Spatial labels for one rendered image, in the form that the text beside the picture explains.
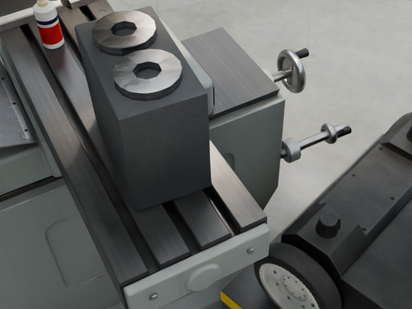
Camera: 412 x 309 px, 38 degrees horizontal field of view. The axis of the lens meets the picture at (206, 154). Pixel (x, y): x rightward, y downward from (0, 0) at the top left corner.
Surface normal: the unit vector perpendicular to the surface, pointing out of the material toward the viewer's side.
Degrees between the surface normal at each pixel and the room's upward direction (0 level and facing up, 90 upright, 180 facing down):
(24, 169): 90
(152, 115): 90
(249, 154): 90
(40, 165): 90
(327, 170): 0
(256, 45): 0
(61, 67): 0
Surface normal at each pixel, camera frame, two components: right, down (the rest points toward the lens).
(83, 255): 0.46, 0.64
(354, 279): -0.04, -0.68
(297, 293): -0.69, 0.55
